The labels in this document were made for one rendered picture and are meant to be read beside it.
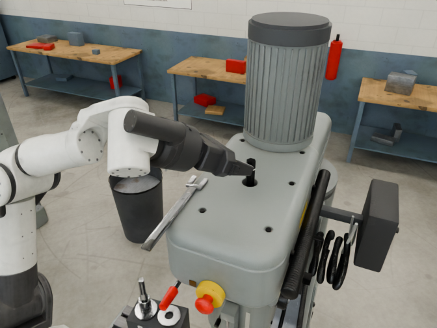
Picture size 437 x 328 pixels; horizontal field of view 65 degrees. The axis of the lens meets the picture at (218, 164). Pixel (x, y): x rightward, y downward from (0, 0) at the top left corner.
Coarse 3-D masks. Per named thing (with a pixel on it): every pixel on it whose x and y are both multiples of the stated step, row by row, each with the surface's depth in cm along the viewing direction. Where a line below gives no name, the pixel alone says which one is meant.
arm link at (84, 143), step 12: (120, 96) 54; (132, 96) 54; (96, 108) 55; (108, 108) 54; (144, 108) 55; (84, 120) 56; (96, 120) 57; (72, 132) 56; (84, 132) 57; (96, 132) 60; (72, 144) 55; (84, 144) 57; (96, 144) 60; (72, 156) 56; (84, 156) 56; (96, 156) 59
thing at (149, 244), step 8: (192, 176) 82; (192, 184) 79; (200, 184) 79; (184, 192) 77; (192, 192) 76; (184, 200) 74; (176, 208) 72; (168, 216) 70; (176, 216) 70; (160, 224) 68; (168, 224) 68; (152, 232) 66; (160, 232) 66; (152, 240) 64; (144, 248) 63; (152, 248) 63
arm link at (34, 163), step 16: (32, 144) 59; (48, 144) 57; (64, 144) 56; (0, 160) 60; (16, 160) 60; (32, 160) 58; (48, 160) 58; (64, 160) 57; (16, 176) 60; (32, 176) 63; (48, 176) 66; (16, 192) 60; (32, 192) 64
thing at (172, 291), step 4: (176, 280) 80; (176, 284) 79; (168, 288) 78; (172, 288) 77; (176, 288) 78; (168, 292) 76; (172, 292) 76; (176, 292) 77; (164, 296) 76; (168, 296) 76; (172, 296) 76; (164, 300) 75; (168, 300) 75; (172, 300) 76; (160, 304) 74; (164, 304) 74; (168, 304) 75; (160, 308) 74; (164, 308) 74
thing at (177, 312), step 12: (156, 300) 143; (132, 312) 138; (156, 312) 137; (168, 312) 138; (180, 312) 138; (132, 324) 135; (144, 324) 134; (156, 324) 134; (168, 324) 132; (180, 324) 134
